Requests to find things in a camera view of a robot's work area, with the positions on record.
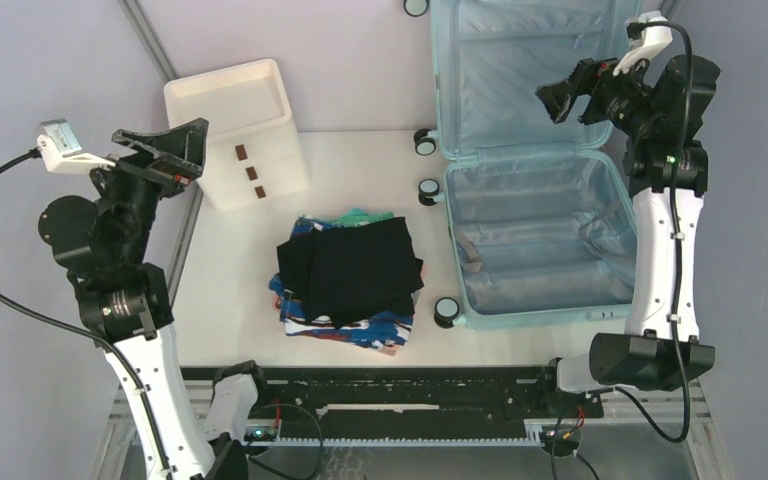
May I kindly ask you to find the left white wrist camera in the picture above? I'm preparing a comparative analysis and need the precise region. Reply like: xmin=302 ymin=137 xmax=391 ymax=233
xmin=36 ymin=118 xmax=116 ymax=175

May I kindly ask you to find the white slotted cable duct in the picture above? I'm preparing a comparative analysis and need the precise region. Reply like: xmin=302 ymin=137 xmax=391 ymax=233
xmin=243 ymin=423 xmax=544 ymax=447

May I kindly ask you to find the black mounting rail base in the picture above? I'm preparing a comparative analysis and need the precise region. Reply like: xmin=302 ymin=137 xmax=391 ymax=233
xmin=181 ymin=360 xmax=604 ymax=442

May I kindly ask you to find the blue white striped garment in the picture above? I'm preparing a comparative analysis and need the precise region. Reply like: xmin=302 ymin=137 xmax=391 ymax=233
xmin=268 ymin=216 xmax=414 ymax=356

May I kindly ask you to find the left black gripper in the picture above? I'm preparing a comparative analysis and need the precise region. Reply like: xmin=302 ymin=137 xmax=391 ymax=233
xmin=83 ymin=117 xmax=208 ymax=259

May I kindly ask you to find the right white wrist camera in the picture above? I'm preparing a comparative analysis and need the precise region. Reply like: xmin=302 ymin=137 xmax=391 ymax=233
xmin=612 ymin=10 xmax=673 ymax=76

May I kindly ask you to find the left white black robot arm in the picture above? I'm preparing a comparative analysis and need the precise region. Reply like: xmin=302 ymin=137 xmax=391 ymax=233
xmin=37 ymin=118 xmax=273 ymax=479

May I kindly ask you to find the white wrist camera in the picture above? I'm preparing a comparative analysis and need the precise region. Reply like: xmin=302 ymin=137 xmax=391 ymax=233
xmin=612 ymin=10 xmax=673 ymax=76
xmin=36 ymin=118 xmax=116 ymax=175

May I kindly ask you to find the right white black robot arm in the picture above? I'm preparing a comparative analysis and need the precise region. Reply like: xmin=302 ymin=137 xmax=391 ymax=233
xmin=536 ymin=54 xmax=721 ymax=416

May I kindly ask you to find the light blue ribbed suitcase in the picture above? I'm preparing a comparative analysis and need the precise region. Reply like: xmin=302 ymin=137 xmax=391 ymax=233
xmin=403 ymin=1 xmax=641 ymax=330

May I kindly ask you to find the green white patterned garment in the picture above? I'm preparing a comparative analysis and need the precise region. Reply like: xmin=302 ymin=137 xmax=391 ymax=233
xmin=329 ymin=208 xmax=395 ymax=227

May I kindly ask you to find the left black camera cable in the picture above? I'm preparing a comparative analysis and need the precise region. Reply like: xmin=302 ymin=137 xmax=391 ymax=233
xmin=0 ymin=148 xmax=173 ymax=480

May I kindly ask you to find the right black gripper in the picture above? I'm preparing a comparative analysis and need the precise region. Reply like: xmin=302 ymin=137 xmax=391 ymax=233
xmin=537 ymin=46 xmax=660 ymax=138

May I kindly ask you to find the white three-drawer storage cabinet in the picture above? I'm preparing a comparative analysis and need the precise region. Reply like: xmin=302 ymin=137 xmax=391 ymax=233
xmin=163 ymin=58 xmax=311 ymax=211

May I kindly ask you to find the black garment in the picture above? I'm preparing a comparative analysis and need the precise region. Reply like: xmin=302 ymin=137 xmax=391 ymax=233
xmin=276 ymin=217 xmax=424 ymax=327

